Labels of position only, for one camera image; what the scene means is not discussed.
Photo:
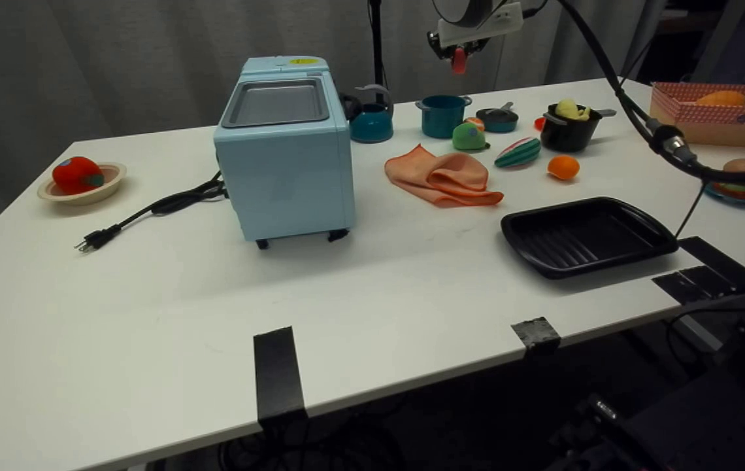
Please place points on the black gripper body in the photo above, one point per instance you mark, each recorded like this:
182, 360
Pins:
465, 8

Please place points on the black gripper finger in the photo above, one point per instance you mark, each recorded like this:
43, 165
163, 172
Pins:
477, 42
440, 40

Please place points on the black ridged tray plate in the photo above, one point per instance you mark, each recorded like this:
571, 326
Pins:
589, 237

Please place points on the pink checkered box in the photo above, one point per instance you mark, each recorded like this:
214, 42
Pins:
720, 129

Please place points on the blue small plate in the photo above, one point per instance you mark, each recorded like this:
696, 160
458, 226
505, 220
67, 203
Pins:
738, 203

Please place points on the teal toy pot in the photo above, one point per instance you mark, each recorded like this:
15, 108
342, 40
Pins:
441, 117

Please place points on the half orange toy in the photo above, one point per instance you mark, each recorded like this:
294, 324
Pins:
477, 125

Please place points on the dark teal toy pan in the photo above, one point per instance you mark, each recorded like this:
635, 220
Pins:
497, 121

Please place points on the green pear plush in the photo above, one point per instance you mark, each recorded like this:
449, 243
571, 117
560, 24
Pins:
469, 140

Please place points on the teal toy kettle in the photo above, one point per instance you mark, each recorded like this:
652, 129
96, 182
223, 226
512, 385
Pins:
371, 127

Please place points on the yellow plush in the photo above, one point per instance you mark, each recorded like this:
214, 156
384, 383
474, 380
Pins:
571, 112

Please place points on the striped watermelon slice plush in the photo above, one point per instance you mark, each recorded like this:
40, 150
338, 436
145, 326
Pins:
517, 152

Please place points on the black toy pot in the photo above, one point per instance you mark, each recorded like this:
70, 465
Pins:
567, 138

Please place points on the orange folded cloth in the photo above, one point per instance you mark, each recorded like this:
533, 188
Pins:
445, 177

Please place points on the orange ball fruit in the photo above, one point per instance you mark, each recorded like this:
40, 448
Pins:
563, 168

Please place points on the light blue toaster oven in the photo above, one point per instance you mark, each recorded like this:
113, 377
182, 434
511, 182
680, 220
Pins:
287, 173

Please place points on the orange plush vegetable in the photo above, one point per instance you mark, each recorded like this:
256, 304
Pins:
725, 100

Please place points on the small black tape piece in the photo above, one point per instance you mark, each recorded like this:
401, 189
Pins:
533, 334

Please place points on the wide black tape patch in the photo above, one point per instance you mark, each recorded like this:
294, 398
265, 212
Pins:
711, 273

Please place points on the beige shallow bowl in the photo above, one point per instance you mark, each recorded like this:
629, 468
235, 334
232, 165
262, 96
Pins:
111, 184

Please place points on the long black tape strip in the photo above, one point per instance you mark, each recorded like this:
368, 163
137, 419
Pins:
278, 375

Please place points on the red pepper plush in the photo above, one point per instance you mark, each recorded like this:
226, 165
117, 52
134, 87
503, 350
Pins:
77, 173

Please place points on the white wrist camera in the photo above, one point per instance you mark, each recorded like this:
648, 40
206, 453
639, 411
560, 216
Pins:
497, 24

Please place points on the black camera tripod stand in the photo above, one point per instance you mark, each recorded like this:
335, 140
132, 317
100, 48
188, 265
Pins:
373, 40

